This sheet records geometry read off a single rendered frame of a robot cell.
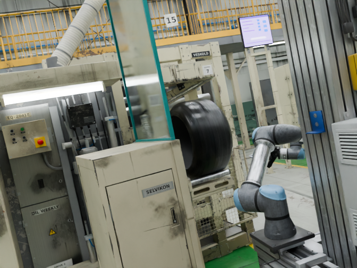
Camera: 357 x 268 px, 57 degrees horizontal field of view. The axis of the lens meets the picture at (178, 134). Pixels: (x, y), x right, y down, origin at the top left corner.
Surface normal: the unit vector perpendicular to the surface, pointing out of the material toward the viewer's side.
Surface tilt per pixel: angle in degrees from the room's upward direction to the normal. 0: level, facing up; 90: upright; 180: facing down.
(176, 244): 90
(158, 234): 90
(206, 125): 71
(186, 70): 90
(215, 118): 63
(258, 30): 90
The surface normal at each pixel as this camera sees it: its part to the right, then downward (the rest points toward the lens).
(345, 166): -0.94, 0.21
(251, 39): 0.26, 0.00
